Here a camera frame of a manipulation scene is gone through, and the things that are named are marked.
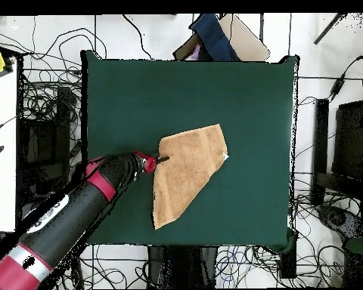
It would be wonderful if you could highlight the tan terry towel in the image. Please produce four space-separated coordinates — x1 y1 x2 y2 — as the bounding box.
151 122 230 231

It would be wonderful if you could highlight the dark green tablecloth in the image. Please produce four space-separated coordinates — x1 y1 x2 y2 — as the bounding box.
79 49 305 254

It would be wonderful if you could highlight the lilac cloth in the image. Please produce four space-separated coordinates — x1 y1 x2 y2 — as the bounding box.
188 45 202 61

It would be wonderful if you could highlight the navy blue garment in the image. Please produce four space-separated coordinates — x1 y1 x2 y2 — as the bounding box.
189 13 240 62

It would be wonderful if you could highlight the brown cardboard box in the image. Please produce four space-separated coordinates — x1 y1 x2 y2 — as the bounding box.
172 13 271 63

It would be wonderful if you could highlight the white desk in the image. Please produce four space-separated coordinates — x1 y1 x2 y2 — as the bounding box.
0 57 19 233

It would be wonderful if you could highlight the black table leg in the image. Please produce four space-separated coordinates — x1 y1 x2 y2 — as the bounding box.
278 241 298 279

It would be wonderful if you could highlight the black power adapter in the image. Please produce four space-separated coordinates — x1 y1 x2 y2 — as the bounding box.
329 75 347 99

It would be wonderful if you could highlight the black rod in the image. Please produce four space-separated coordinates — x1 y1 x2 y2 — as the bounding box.
313 12 347 45

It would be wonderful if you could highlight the black frame stand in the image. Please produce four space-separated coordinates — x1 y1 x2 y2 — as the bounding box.
17 85 74 202
310 98 363 208

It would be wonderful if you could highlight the blue and black cable tangle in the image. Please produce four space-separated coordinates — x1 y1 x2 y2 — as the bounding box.
216 245 281 288

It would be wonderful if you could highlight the black pedestal leg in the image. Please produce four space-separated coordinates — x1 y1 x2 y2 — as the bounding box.
317 205 363 239

